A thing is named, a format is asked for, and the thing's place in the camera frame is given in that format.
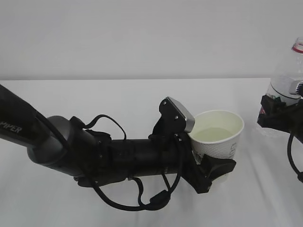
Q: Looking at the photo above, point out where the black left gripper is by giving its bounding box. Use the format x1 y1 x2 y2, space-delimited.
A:
175 133 236 194

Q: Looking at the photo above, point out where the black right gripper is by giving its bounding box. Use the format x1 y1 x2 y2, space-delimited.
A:
257 95 303 142

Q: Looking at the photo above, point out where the white paper cup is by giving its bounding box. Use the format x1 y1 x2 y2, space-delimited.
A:
188 109 245 184

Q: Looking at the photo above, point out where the Nongfu Spring water bottle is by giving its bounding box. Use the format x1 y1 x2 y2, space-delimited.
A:
257 37 303 140

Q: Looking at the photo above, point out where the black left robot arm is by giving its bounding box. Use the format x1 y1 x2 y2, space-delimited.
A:
0 87 236 193

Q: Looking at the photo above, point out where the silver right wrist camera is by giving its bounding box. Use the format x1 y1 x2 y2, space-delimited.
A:
289 80 303 96

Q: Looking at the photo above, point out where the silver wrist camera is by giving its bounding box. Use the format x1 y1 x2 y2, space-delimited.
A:
167 96 195 133
289 80 303 96

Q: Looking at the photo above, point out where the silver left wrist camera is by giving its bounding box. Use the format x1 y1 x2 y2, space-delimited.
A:
167 96 195 133

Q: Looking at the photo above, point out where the black right camera cable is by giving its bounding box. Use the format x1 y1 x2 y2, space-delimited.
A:
287 132 303 184

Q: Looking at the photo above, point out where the black camera cable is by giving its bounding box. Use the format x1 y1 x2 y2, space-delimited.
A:
30 111 187 211
287 132 303 184

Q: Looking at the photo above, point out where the black left camera cable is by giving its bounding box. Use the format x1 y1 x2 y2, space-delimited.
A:
30 111 187 211

